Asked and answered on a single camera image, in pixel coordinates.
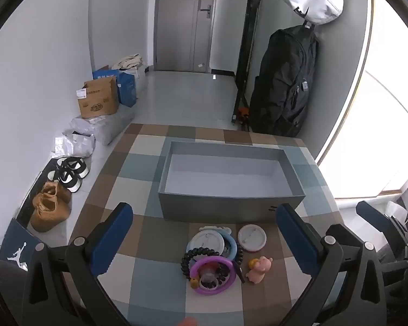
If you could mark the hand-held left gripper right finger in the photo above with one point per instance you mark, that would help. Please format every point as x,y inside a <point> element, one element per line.
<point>297,241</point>

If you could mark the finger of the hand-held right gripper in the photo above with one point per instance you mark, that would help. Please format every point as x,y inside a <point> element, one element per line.
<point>377,218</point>

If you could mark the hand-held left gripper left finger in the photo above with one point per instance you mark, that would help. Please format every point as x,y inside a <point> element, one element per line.
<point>112,241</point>

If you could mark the pink pig toy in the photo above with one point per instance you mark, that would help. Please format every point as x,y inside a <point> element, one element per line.
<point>258,270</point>

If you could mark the black hair clip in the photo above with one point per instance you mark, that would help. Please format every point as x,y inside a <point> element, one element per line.
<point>240,275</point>

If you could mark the grey box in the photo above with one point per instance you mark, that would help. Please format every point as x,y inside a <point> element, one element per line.
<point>221,207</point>

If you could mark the pink-rimmed white round badge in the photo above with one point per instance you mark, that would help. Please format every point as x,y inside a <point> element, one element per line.
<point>252,238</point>

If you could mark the checkered tablecloth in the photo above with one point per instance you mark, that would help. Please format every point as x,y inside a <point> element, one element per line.
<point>149,271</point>

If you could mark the tan boot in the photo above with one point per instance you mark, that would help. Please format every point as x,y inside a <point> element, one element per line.
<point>49,215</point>
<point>59,192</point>

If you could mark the black white sandals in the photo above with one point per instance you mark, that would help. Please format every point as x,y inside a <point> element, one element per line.
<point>66,179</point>

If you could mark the black and white sneaker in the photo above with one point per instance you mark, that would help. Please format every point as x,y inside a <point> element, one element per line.
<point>75,167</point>

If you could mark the white cloud-shaped piece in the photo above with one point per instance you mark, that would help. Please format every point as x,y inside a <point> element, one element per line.
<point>212,227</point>

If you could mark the black floor mat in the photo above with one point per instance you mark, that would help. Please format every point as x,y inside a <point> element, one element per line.
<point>30,203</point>

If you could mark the blue shoe box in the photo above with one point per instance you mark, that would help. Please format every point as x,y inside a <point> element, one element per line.
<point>18,248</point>

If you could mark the small white plastic package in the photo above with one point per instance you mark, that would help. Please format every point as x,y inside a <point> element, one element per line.
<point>74,144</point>

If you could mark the window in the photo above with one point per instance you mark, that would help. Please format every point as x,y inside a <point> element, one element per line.
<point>384,108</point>

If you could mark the large white plastic package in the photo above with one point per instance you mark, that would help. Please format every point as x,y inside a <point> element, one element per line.
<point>105,127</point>

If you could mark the brown cardboard box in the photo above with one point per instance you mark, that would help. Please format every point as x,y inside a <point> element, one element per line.
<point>100,100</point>

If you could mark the blue cardboard box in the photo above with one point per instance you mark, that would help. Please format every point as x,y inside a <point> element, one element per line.
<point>127,88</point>

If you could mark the black backpack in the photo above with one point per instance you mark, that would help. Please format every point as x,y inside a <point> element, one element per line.
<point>285,85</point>

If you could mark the beige canvas bag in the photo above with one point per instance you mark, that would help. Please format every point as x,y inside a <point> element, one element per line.
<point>129,61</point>

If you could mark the black metal rack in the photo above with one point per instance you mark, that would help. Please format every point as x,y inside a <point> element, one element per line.
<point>250,40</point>

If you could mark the grey door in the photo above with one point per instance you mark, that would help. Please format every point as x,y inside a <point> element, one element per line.
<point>183,23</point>

